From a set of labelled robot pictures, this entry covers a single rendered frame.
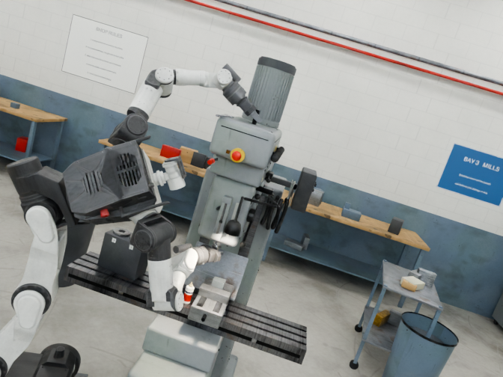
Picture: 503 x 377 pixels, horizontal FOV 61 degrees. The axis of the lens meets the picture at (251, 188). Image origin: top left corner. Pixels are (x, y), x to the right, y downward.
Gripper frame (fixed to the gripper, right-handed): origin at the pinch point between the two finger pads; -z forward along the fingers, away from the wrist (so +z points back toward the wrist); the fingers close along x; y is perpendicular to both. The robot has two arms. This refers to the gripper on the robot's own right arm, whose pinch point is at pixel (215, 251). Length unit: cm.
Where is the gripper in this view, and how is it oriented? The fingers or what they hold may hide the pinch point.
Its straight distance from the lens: 213.9
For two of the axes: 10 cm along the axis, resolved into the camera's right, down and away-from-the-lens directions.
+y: -3.0, 9.3, 2.0
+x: -8.0, -3.5, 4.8
